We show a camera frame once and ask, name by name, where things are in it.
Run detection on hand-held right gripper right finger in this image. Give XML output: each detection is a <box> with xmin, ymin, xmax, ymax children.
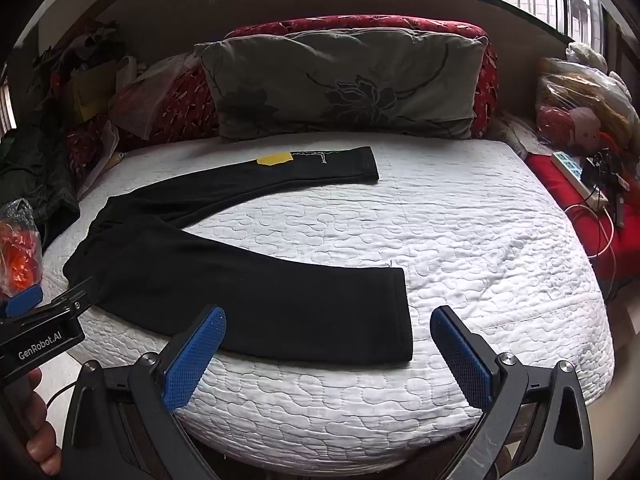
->
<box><xmin>430</xmin><ymin>305</ymin><xmax>596</xmax><ymax>480</ymax></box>

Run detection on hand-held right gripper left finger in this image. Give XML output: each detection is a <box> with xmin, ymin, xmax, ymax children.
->
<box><xmin>60</xmin><ymin>304</ymin><xmax>228</xmax><ymax>480</ymax></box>

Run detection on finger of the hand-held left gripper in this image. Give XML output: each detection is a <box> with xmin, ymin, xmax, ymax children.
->
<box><xmin>30</xmin><ymin>276</ymin><xmax>97</xmax><ymax>330</ymax></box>
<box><xmin>0</xmin><ymin>284</ymin><xmax>45</xmax><ymax>319</ymax></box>

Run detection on black pants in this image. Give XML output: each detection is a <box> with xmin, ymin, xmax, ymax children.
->
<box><xmin>62</xmin><ymin>146</ymin><xmax>415</xmax><ymax>367</ymax></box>

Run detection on person's left hand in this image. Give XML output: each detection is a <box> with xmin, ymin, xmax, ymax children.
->
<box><xmin>25</xmin><ymin>367</ymin><xmax>63</xmax><ymax>476</ymax></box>

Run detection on orange plastic bag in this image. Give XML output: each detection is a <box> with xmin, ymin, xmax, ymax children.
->
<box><xmin>0</xmin><ymin>199</ymin><xmax>44</xmax><ymax>306</ymax></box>

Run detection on white quilted bed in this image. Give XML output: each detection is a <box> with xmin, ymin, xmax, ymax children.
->
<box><xmin>42</xmin><ymin>130</ymin><xmax>615</xmax><ymax>471</ymax></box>

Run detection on dark green jacket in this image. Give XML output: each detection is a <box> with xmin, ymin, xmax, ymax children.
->
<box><xmin>0</xmin><ymin>110</ymin><xmax>81</xmax><ymax>247</ymax></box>

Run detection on red blanket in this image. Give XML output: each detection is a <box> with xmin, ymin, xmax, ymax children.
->
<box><xmin>525</xmin><ymin>152</ymin><xmax>640</xmax><ymax>302</ymax></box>

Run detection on white power strip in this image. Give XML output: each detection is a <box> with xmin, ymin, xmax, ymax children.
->
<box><xmin>550</xmin><ymin>152</ymin><xmax>609</xmax><ymax>207</ymax></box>

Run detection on translucent plastic bag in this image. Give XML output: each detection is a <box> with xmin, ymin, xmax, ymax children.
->
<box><xmin>110</xmin><ymin>54</ymin><xmax>202</xmax><ymax>142</ymax></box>

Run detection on pile of clutter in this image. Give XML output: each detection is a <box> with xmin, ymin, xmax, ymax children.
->
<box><xmin>30</xmin><ymin>20</ymin><xmax>128</xmax><ymax>128</ymax></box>

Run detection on clear bag of stuffed toys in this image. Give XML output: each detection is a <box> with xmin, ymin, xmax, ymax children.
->
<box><xmin>535</xmin><ymin>57</ymin><xmax>637</xmax><ymax>162</ymax></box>

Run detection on grey floral pillow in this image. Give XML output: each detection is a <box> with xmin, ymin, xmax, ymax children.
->
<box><xmin>194</xmin><ymin>27</ymin><xmax>488</xmax><ymax>141</ymax></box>

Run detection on white stuffed toy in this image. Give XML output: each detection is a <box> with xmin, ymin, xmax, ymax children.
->
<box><xmin>566</xmin><ymin>41</ymin><xmax>609</xmax><ymax>75</ymax></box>

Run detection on red patterned bolster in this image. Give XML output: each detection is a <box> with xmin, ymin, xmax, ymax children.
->
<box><xmin>65</xmin><ymin>16</ymin><xmax>501</xmax><ymax>176</ymax></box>

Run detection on black cable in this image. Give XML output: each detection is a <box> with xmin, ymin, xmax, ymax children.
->
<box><xmin>46</xmin><ymin>379</ymin><xmax>77</xmax><ymax>407</ymax></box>

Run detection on white cable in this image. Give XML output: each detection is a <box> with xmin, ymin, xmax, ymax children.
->
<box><xmin>565</xmin><ymin>199</ymin><xmax>619</xmax><ymax>261</ymax></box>

